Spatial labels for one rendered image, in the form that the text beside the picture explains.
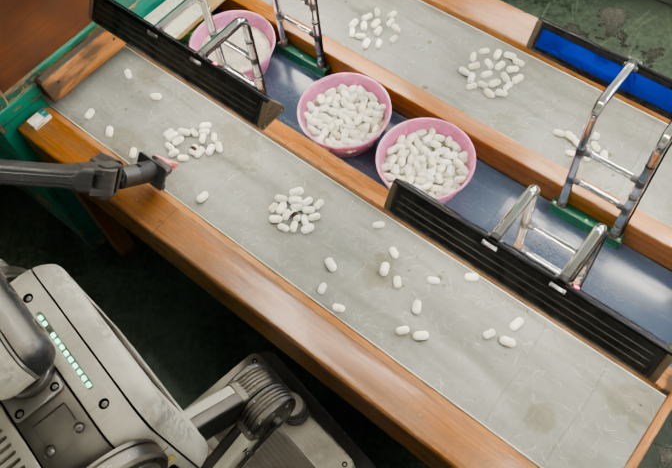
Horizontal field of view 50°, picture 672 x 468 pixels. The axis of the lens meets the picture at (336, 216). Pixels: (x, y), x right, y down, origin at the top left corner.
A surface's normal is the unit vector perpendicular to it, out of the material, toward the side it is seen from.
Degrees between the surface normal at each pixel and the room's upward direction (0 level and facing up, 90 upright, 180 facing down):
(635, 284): 0
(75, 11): 90
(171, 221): 0
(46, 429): 0
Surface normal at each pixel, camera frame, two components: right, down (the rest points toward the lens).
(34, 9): 0.77, 0.51
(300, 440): -0.07, -0.51
